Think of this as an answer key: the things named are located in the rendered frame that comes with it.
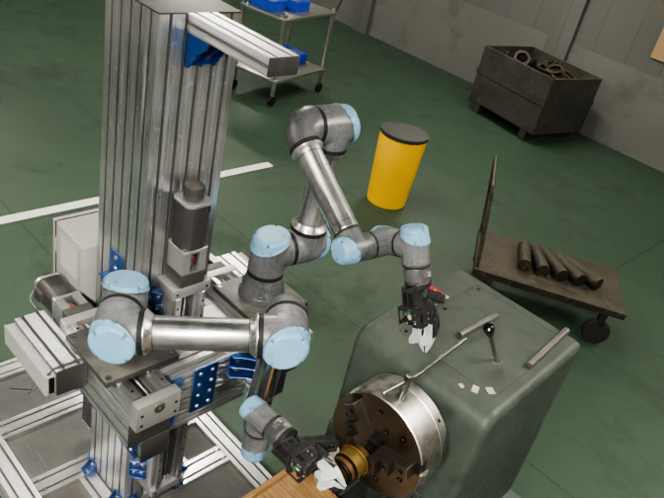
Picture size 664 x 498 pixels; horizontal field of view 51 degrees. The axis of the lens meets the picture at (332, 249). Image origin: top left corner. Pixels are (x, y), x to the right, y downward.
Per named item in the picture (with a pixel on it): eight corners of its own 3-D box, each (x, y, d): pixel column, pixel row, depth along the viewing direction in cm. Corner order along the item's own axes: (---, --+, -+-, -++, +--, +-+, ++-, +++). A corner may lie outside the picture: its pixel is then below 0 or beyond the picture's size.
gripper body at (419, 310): (397, 326, 188) (394, 285, 185) (416, 315, 194) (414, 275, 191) (421, 332, 183) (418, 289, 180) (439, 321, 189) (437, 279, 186)
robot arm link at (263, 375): (270, 273, 188) (236, 401, 213) (270, 296, 179) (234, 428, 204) (311, 280, 190) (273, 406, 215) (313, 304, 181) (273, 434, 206)
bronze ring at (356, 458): (352, 432, 186) (329, 450, 180) (377, 454, 182) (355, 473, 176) (346, 454, 192) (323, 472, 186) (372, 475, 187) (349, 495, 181)
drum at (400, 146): (418, 207, 565) (439, 139, 534) (383, 215, 542) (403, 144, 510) (387, 186, 588) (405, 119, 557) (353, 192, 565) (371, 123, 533)
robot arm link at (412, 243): (412, 219, 187) (436, 224, 181) (415, 259, 190) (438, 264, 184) (391, 226, 183) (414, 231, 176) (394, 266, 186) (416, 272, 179)
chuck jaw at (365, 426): (372, 429, 195) (357, 389, 194) (383, 428, 191) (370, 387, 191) (345, 447, 187) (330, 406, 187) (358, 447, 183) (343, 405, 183)
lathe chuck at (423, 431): (342, 432, 213) (368, 356, 196) (421, 502, 198) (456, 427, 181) (322, 445, 207) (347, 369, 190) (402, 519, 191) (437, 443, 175)
